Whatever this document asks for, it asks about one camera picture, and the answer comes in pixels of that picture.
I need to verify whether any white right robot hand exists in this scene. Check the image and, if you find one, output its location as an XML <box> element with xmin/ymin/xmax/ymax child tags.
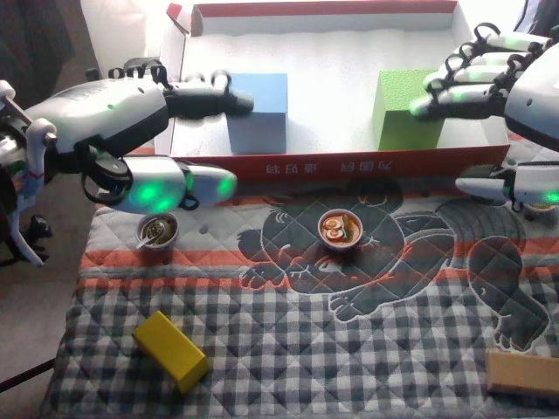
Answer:
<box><xmin>409</xmin><ymin>24</ymin><xmax>559</xmax><ymax>212</ymax></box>

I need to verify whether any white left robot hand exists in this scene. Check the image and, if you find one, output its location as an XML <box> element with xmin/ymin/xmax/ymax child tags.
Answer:
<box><xmin>26</xmin><ymin>60</ymin><xmax>256</xmax><ymax>216</ymax></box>

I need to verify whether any green block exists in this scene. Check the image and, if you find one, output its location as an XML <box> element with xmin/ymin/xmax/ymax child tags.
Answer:
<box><xmin>371</xmin><ymin>68</ymin><xmax>445</xmax><ymax>152</ymax></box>

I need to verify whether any blue block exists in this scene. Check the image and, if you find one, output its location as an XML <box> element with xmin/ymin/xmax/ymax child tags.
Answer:
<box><xmin>225</xmin><ymin>72</ymin><xmax>289</xmax><ymax>155</ymax></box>

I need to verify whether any red-rimmed white cardboard tray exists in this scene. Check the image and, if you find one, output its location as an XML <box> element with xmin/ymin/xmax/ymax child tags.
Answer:
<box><xmin>159</xmin><ymin>0</ymin><xmax>511</xmax><ymax>183</ymax></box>

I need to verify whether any dark fabric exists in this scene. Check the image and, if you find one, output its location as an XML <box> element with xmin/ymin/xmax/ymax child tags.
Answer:
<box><xmin>0</xmin><ymin>0</ymin><xmax>102</xmax><ymax>95</ymax></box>

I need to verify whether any toy soup bowl with spoon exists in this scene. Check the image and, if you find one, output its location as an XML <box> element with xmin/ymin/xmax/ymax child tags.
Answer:
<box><xmin>135</xmin><ymin>212</ymin><xmax>180</xmax><ymax>251</ymax></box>

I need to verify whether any black stand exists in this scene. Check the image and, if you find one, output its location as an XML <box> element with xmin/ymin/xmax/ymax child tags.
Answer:
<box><xmin>0</xmin><ymin>213</ymin><xmax>56</xmax><ymax>267</ymax></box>

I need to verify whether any toy ramen bowl with egg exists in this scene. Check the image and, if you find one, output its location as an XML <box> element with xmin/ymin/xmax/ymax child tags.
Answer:
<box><xmin>317</xmin><ymin>209</ymin><xmax>364</xmax><ymax>252</ymax></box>

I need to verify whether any yellow rectangular block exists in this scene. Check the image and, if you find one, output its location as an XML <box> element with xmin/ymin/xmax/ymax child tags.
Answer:
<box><xmin>132</xmin><ymin>310</ymin><xmax>210</xmax><ymax>394</ymax></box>

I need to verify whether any plain wooden block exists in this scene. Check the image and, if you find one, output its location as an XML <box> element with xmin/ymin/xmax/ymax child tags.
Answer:
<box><xmin>485</xmin><ymin>349</ymin><xmax>559</xmax><ymax>397</ymax></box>

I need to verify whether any black rod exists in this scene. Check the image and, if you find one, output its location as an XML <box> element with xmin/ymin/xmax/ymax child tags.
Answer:
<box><xmin>0</xmin><ymin>361</ymin><xmax>56</xmax><ymax>395</ymax></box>

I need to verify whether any grey quilt with printed bear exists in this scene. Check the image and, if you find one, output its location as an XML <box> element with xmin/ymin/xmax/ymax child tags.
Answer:
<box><xmin>41</xmin><ymin>130</ymin><xmax>559</xmax><ymax>419</ymax></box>

